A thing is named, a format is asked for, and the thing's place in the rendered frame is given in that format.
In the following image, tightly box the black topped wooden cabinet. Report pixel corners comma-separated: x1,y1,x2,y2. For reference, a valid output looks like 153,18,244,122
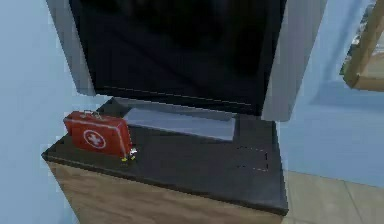
41,97,290,224

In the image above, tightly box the grey framed television set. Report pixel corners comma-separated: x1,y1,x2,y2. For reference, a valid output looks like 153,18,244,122
45,0,328,142

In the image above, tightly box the small yellow and white figure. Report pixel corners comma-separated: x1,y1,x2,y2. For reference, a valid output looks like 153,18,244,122
120,147,138,164

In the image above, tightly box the red first aid case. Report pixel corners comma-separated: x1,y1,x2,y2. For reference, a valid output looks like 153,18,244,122
62,109,134,159

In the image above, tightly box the wooden framed wall picture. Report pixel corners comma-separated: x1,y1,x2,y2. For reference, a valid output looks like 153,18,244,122
339,0,384,92

